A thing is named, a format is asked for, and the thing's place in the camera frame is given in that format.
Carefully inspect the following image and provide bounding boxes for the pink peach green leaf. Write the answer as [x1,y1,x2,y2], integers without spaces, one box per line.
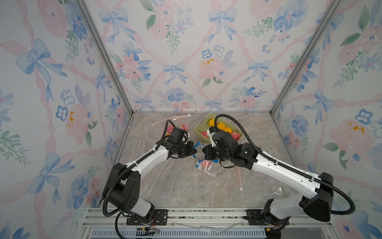
[200,160,211,170]

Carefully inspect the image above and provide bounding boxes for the blue zipper clear bag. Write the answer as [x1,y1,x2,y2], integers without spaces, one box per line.
[193,141,220,177]

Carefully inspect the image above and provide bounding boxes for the pink zipper clear bag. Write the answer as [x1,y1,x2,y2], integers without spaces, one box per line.
[237,167,283,196]
[150,114,192,137]

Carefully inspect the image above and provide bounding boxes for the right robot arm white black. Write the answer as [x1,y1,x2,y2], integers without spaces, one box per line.
[203,130,333,225]

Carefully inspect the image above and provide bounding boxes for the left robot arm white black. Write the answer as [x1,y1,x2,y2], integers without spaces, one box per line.
[102,127,197,224]

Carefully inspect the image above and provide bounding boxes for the light green plastic basket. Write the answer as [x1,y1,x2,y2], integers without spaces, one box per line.
[194,113,244,144]

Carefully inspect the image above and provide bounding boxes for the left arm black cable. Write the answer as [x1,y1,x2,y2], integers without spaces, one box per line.
[102,119,177,239]

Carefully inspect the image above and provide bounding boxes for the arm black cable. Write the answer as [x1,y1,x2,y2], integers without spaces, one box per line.
[214,114,356,216]
[102,119,177,239]

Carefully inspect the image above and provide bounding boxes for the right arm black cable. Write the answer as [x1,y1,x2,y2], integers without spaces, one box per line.
[214,114,356,216]

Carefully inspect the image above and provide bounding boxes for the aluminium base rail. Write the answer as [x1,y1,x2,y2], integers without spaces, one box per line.
[77,208,339,239]

